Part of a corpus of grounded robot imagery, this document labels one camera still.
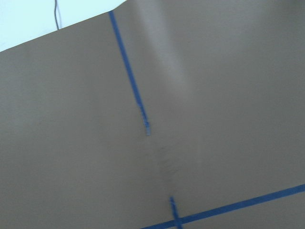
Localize thin black table cable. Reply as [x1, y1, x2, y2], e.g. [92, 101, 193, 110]
[53, 0, 61, 30]

